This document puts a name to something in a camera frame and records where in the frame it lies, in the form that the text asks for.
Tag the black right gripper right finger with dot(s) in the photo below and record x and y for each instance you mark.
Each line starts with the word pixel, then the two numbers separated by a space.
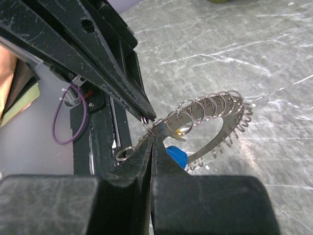
pixel 184 204

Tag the blue tagged key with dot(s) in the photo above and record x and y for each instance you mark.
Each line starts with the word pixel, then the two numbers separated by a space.
pixel 179 156

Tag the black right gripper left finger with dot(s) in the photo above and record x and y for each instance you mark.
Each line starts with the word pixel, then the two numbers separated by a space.
pixel 115 204

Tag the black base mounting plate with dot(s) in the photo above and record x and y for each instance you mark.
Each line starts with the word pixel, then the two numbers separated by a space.
pixel 106 132

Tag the stacked paper sheets outside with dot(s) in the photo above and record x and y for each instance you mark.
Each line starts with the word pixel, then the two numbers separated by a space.
pixel 18 86

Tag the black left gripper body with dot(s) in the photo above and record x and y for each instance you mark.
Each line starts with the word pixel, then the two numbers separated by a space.
pixel 122 43

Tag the olive green plastic bin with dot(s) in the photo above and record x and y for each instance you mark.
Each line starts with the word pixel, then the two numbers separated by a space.
pixel 218 1

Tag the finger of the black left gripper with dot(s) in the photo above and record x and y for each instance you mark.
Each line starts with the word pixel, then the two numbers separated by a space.
pixel 27 24
pixel 90 31

